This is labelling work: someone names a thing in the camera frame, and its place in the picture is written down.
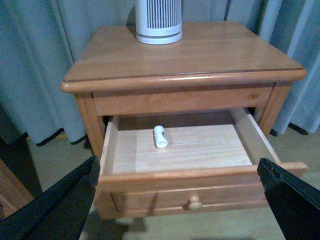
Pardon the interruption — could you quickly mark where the white medicine bottle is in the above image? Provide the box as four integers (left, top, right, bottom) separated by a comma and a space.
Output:
153, 125, 168, 149

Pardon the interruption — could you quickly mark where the white cylindrical air purifier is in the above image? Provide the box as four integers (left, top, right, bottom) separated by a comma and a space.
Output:
135, 0, 182, 45

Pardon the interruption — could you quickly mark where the wooden drawer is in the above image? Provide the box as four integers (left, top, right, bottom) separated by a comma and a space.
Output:
94, 108, 307, 219

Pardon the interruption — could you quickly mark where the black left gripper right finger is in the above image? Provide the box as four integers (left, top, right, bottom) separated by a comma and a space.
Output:
257, 158, 320, 240

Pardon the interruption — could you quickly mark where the wooden nightstand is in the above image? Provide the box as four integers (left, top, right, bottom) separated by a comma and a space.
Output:
60, 21, 308, 161

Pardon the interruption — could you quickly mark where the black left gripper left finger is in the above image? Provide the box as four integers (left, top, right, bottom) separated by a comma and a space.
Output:
0, 156, 98, 240

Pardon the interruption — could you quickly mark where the wooden bed frame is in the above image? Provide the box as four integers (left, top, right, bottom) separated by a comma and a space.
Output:
0, 160, 34, 221

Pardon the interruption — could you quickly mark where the grey curtain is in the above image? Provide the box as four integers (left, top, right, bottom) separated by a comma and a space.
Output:
0, 0, 320, 144

